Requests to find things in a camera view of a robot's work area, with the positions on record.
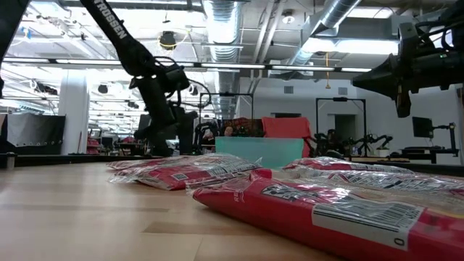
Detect white building column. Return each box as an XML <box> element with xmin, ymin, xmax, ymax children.
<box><xmin>59</xmin><ymin>68</ymin><xmax>91</xmax><ymax>156</ymax></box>

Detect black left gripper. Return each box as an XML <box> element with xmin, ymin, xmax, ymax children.
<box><xmin>129</xmin><ymin>74</ymin><xmax>199</xmax><ymax>157</ymax></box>

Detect teal plastic basket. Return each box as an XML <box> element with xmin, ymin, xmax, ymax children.
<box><xmin>215</xmin><ymin>136</ymin><xmax>305</xmax><ymax>170</ymax></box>

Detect black fabric curtain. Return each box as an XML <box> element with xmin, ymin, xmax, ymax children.
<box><xmin>0</xmin><ymin>113</ymin><xmax>67</xmax><ymax>155</ymax></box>

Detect long ceiling light strip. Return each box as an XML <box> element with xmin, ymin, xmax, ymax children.
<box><xmin>2</xmin><ymin>57</ymin><xmax>373</xmax><ymax>73</ymax></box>

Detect orange-red plastic basket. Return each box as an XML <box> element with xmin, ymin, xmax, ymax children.
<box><xmin>261</xmin><ymin>116</ymin><xmax>313</xmax><ymax>157</ymax></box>

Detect black metal frame stand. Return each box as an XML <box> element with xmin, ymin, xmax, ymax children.
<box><xmin>315</xmin><ymin>96</ymin><xmax>368</xmax><ymax>157</ymax></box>
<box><xmin>199</xmin><ymin>91</ymin><xmax>254</xmax><ymax>155</ymax></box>

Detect black desk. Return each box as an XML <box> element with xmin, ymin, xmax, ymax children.
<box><xmin>389</xmin><ymin>145</ymin><xmax>460</xmax><ymax>165</ymax></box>

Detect black computer monitor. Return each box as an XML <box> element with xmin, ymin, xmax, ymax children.
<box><xmin>412</xmin><ymin>116</ymin><xmax>434</xmax><ymax>139</ymax></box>

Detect round black ceiling fixture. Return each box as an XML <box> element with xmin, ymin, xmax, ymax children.
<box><xmin>158</xmin><ymin>30</ymin><xmax>178</xmax><ymax>51</ymax></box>

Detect silver ventilation duct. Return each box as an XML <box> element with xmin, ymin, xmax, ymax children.
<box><xmin>202</xmin><ymin>0</ymin><xmax>243</xmax><ymax>120</ymax></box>
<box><xmin>288</xmin><ymin>0</ymin><xmax>363</xmax><ymax>67</ymax></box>

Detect black background robot arms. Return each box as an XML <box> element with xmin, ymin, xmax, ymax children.
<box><xmin>310</xmin><ymin>128</ymin><xmax>394</xmax><ymax>159</ymax></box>

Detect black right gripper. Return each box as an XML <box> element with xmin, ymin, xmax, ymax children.
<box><xmin>352</xmin><ymin>21</ymin><xmax>464</xmax><ymax>119</ymax></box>

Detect red popcorn bag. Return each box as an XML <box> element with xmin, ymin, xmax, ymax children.
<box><xmin>107</xmin><ymin>154</ymin><xmax>262</xmax><ymax>191</ymax></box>
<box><xmin>106</xmin><ymin>155</ymin><xmax>189</xmax><ymax>171</ymax></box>
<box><xmin>191</xmin><ymin>169</ymin><xmax>464</xmax><ymax>261</ymax></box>
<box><xmin>275</xmin><ymin>168</ymin><xmax>464</xmax><ymax>195</ymax></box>
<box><xmin>282</xmin><ymin>156</ymin><xmax>414</xmax><ymax>175</ymax></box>

